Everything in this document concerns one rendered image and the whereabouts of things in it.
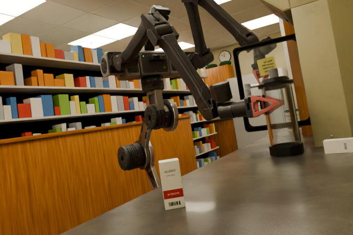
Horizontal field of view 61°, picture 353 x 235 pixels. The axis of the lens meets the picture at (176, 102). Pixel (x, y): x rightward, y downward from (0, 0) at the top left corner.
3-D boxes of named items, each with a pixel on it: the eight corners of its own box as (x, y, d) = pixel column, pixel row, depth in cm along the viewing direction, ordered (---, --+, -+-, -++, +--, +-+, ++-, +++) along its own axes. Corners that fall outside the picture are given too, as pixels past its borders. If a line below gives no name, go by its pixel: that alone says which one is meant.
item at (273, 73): (293, 86, 96) (290, 66, 96) (289, 86, 88) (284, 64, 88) (265, 92, 100) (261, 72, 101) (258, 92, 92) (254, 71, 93)
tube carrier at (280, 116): (307, 146, 95) (296, 79, 96) (302, 151, 85) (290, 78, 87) (272, 148, 100) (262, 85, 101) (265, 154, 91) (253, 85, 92)
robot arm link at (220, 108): (222, 117, 107) (217, 121, 102) (218, 98, 106) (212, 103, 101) (241, 114, 103) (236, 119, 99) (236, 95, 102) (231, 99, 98)
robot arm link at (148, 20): (162, 3, 121) (141, 6, 116) (177, 31, 119) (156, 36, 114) (128, 55, 158) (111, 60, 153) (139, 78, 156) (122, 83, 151)
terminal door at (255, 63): (317, 124, 125) (301, 31, 128) (245, 132, 138) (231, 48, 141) (317, 124, 126) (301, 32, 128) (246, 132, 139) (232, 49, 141)
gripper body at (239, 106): (258, 96, 102) (237, 99, 106) (249, 96, 93) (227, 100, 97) (261, 115, 102) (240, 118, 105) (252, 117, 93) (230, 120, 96)
